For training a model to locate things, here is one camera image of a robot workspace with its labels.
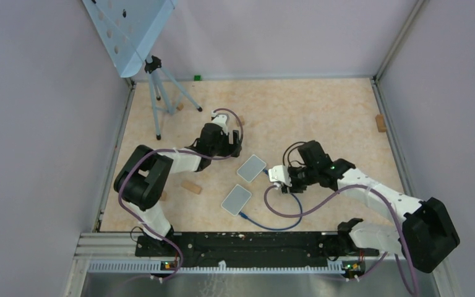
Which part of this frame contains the blue ethernet cable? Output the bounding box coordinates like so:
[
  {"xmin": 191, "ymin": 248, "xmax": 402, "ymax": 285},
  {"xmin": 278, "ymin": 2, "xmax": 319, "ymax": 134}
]
[{"xmin": 238, "ymin": 168, "xmax": 304, "ymax": 231}]

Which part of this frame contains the blue perforated metal panel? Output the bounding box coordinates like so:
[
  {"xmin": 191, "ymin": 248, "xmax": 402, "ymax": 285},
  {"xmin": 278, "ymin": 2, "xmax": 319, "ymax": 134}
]
[{"xmin": 82, "ymin": 0, "xmax": 178, "ymax": 78}]

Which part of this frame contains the wooden block near left arm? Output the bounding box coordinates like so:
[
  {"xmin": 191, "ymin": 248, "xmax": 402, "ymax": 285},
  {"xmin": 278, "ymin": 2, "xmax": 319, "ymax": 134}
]
[{"xmin": 181, "ymin": 180, "xmax": 202, "ymax": 195}]

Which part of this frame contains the grey network switch box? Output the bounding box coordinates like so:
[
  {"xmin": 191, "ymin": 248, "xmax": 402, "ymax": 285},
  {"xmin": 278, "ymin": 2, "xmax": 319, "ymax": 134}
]
[{"xmin": 221, "ymin": 184, "xmax": 252, "ymax": 216}]

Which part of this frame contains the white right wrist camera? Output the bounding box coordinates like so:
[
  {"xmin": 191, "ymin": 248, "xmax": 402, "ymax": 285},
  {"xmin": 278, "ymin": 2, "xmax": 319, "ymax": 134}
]
[{"xmin": 267, "ymin": 165, "xmax": 292, "ymax": 189}]

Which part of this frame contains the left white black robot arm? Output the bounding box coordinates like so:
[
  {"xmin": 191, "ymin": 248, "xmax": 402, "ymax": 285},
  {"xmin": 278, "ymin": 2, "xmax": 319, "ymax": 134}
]
[{"xmin": 113, "ymin": 123, "xmax": 244, "ymax": 256}]

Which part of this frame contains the white slotted cable duct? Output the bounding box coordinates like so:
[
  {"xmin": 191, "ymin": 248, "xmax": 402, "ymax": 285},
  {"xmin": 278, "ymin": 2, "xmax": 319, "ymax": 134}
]
[{"xmin": 87, "ymin": 260, "xmax": 344, "ymax": 274}]

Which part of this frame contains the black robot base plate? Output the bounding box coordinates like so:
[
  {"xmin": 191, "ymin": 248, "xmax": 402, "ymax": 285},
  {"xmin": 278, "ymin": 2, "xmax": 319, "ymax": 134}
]
[{"xmin": 135, "ymin": 231, "xmax": 380, "ymax": 268}]

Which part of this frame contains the white power adapter box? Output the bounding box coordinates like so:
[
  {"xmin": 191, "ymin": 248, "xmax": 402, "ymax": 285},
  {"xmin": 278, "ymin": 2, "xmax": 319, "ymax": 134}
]
[{"xmin": 236, "ymin": 155, "xmax": 267, "ymax": 183}]

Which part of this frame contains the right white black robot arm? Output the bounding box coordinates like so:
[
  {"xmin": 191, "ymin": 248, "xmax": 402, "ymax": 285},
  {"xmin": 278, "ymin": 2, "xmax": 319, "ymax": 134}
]
[{"xmin": 269, "ymin": 140, "xmax": 460, "ymax": 273}]

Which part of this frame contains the blue tripod stand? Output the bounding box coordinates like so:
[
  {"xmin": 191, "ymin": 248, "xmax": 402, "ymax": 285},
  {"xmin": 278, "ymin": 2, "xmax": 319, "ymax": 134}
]
[{"xmin": 143, "ymin": 55, "xmax": 203, "ymax": 140}]

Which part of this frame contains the wooden block at right edge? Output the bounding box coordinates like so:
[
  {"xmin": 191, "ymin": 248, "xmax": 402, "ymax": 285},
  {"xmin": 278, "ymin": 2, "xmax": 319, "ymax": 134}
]
[{"xmin": 375, "ymin": 114, "xmax": 387, "ymax": 133}]

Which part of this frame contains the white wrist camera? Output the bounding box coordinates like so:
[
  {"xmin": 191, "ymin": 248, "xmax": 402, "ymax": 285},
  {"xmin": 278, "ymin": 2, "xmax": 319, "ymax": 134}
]
[
  {"xmin": 267, "ymin": 165, "xmax": 292, "ymax": 189},
  {"xmin": 211, "ymin": 110, "xmax": 229, "ymax": 135}
]

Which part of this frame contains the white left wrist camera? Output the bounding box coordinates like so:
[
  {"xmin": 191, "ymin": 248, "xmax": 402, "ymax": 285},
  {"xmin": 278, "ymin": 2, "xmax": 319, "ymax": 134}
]
[{"xmin": 211, "ymin": 110, "xmax": 229, "ymax": 135}]

